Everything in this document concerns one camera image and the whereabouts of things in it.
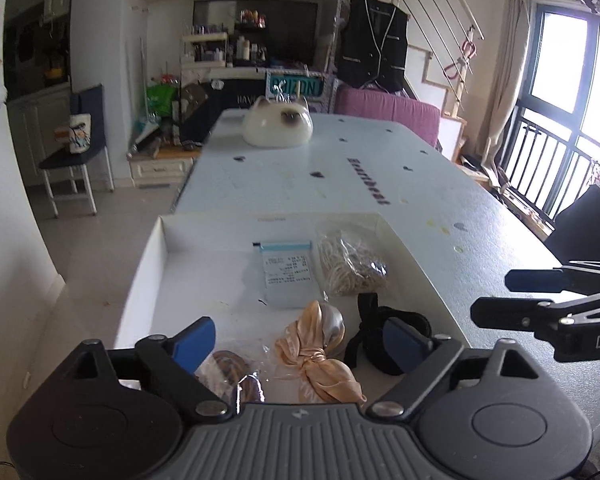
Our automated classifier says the black chair at right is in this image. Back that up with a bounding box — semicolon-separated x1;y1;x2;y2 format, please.
544;185;600;264

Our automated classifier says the white tote bag with print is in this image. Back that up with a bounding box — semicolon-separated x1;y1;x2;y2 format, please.
69;114;92;154

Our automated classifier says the purple cushioned chair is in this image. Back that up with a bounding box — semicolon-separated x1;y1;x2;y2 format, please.
334;87;441;148

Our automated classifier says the white tray box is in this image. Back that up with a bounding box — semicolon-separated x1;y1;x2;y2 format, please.
113;211;464;406

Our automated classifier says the teal POIZON sign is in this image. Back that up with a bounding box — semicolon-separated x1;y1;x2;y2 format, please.
265;72;327;101

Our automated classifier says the peach satin scrunchie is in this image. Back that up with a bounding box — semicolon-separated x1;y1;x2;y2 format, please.
274;300;367;405

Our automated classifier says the black vest on mannequin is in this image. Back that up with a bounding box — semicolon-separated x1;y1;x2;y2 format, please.
337;0;410;93

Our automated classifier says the bag of cream rubber bands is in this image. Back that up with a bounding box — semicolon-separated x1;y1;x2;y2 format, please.
317;222;388;297

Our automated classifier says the dark blue chair with bag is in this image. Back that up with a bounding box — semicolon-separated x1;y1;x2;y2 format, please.
38;84;116;219

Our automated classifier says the white shelf with bottles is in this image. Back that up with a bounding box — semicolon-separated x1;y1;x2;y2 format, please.
181;32;228;68

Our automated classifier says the beige curtain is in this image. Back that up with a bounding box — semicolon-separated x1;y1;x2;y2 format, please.
478;0;532;171

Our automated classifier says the bag of dark brown ties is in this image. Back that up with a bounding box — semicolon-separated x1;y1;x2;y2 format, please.
195;350;265;411

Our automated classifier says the green plastic bag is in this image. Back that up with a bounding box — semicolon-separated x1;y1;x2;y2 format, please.
146;84;178;118

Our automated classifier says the white blue paper packet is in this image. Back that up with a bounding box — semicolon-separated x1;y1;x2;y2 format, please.
254;240;327;309

